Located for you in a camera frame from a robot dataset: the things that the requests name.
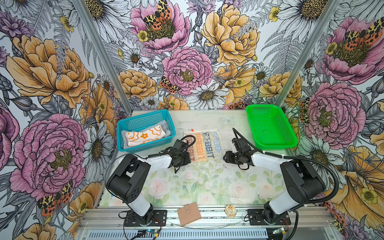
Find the left black corrugated cable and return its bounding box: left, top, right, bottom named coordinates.
left=143, top=134, right=197, bottom=160

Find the right black corrugated cable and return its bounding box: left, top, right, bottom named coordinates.
left=232, top=127, right=340, bottom=208

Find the brown leather wallet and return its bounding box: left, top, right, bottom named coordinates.
left=177, top=202, right=202, bottom=226

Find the aluminium front rail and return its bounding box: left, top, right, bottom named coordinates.
left=76, top=205, right=342, bottom=240

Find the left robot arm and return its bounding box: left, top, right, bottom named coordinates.
left=106, top=137, right=196, bottom=227

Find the striped grey patterned towel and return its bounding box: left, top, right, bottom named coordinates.
left=184, top=129, right=225, bottom=163

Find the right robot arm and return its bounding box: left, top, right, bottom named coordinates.
left=223, top=138, right=326, bottom=224

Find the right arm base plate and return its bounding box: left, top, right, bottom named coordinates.
left=246, top=209, right=292, bottom=226

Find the teal plastic basket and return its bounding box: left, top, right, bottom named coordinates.
left=116, top=110, right=176, bottom=153

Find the orange patterned white towel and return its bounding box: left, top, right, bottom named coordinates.
left=123, top=125, right=167, bottom=148

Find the green plastic basket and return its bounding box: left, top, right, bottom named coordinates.
left=246, top=104, right=298, bottom=150

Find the black corrugated cable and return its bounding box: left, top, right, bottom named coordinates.
left=143, top=134, right=197, bottom=160
left=232, top=127, right=340, bottom=208

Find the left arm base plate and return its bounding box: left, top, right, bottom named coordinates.
left=123, top=210, right=168, bottom=227

